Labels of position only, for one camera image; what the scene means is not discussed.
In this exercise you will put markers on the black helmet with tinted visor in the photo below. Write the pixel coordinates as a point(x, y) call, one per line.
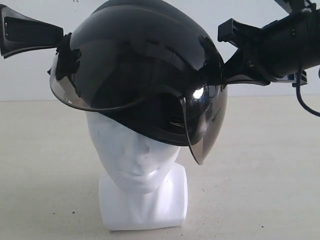
point(148, 66)

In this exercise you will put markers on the white mannequin head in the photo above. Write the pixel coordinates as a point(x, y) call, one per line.
point(142, 187)

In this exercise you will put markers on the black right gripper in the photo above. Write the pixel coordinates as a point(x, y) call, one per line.
point(275, 52)

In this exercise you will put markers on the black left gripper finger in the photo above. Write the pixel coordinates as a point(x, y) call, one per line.
point(19, 33)

